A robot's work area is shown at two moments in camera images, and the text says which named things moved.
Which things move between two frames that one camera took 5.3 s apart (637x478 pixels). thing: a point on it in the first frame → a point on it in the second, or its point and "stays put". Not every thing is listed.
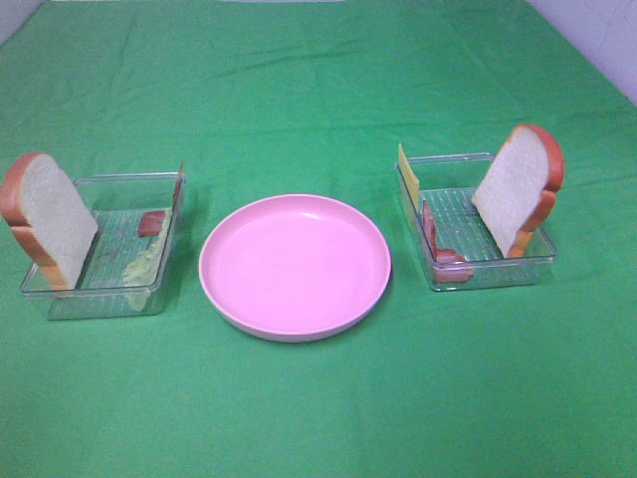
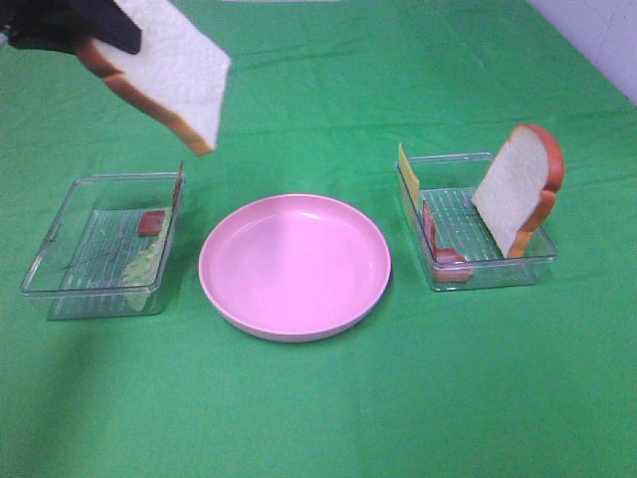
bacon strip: [449, 265] stays put
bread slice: [521, 187] stays put
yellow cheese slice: [410, 179] stays put
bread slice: [41, 203] → [178, 75]
